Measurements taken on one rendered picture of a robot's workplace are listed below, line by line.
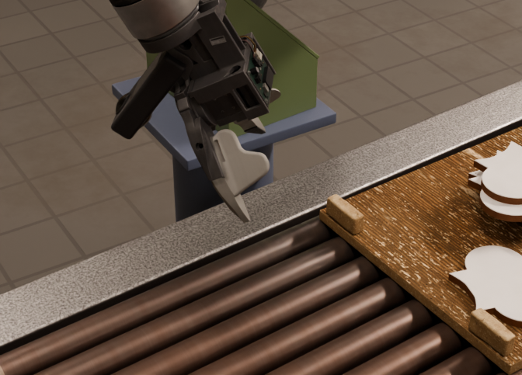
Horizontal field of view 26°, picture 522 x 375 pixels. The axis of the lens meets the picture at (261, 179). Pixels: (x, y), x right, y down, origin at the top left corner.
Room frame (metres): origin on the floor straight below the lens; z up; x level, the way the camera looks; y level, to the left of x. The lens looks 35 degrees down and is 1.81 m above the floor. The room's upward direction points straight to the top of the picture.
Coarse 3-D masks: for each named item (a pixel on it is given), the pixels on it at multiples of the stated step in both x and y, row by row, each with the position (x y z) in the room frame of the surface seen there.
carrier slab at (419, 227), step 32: (448, 160) 1.31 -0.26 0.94; (384, 192) 1.23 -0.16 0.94; (416, 192) 1.23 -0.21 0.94; (448, 192) 1.23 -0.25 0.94; (384, 224) 1.16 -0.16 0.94; (416, 224) 1.16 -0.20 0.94; (448, 224) 1.16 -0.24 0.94; (480, 224) 1.16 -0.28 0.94; (512, 224) 1.16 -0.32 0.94; (384, 256) 1.09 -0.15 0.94; (416, 256) 1.09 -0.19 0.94; (448, 256) 1.09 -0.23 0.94; (416, 288) 1.03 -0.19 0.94; (448, 288) 1.03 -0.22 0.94; (448, 320) 0.98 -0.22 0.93; (512, 352) 0.92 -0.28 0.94
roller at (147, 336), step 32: (320, 256) 1.11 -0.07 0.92; (352, 256) 1.13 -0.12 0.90; (224, 288) 1.05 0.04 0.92; (256, 288) 1.05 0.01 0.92; (288, 288) 1.07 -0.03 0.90; (160, 320) 0.99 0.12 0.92; (192, 320) 1.00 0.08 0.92; (224, 320) 1.02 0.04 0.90; (96, 352) 0.94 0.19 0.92; (128, 352) 0.95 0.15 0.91
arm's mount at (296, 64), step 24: (240, 0) 1.47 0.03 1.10; (240, 24) 1.47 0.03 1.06; (264, 24) 1.50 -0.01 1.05; (264, 48) 1.50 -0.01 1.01; (288, 48) 1.53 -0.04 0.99; (288, 72) 1.53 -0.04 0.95; (312, 72) 1.55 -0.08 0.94; (288, 96) 1.53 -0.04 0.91; (312, 96) 1.55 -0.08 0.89; (264, 120) 1.50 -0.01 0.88
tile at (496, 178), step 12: (516, 144) 1.24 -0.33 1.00; (504, 156) 1.22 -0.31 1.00; (516, 156) 1.22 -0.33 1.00; (480, 168) 1.20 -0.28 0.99; (492, 168) 1.19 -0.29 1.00; (504, 168) 1.19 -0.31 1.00; (516, 168) 1.19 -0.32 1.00; (492, 180) 1.16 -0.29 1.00; (504, 180) 1.16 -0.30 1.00; (516, 180) 1.16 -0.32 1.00; (492, 192) 1.14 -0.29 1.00; (504, 192) 1.14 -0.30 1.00; (516, 192) 1.14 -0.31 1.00; (516, 204) 1.12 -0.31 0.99
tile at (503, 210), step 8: (480, 176) 1.19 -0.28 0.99; (472, 184) 1.18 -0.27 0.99; (480, 184) 1.17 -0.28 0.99; (480, 192) 1.15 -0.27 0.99; (480, 200) 1.14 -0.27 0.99; (488, 200) 1.13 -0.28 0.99; (488, 208) 1.12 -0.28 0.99; (496, 208) 1.12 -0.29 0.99; (504, 208) 1.12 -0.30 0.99; (512, 208) 1.12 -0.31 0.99; (520, 208) 1.12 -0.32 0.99; (496, 216) 1.11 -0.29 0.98; (504, 216) 1.11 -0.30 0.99; (512, 216) 1.10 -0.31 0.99; (520, 216) 1.10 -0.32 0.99
